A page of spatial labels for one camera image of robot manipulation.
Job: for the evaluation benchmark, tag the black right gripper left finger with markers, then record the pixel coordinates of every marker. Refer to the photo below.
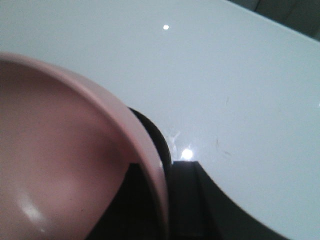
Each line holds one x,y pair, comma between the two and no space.
132,214

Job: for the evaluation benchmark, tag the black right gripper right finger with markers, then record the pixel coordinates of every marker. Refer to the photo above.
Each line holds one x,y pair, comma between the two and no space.
198,208

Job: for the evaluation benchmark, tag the pink bowl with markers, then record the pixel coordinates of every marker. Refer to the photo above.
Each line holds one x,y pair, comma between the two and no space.
66,145

